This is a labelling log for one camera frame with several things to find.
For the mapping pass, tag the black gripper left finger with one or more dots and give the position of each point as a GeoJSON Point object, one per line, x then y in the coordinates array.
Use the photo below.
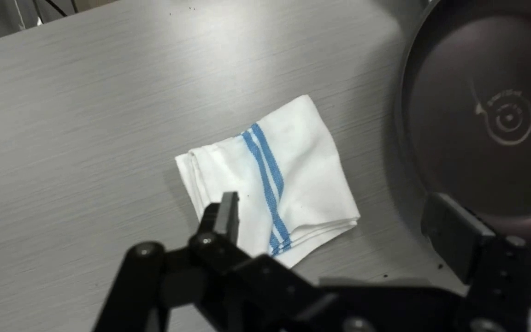
{"type": "Point", "coordinates": [175, 282]}

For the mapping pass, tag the black nonstick frying pan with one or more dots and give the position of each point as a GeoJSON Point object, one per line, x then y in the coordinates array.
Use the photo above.
{"type": "Point", "coordinates": [462, 92]}

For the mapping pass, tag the white towel blue stripes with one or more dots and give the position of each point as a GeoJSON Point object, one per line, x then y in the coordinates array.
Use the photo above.
{"type": "Point", "coordinates": [304, 177]}

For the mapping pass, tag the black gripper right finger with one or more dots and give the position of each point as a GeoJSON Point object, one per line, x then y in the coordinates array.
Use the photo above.
{"type": "Point", "coordinates": [499, 269]}

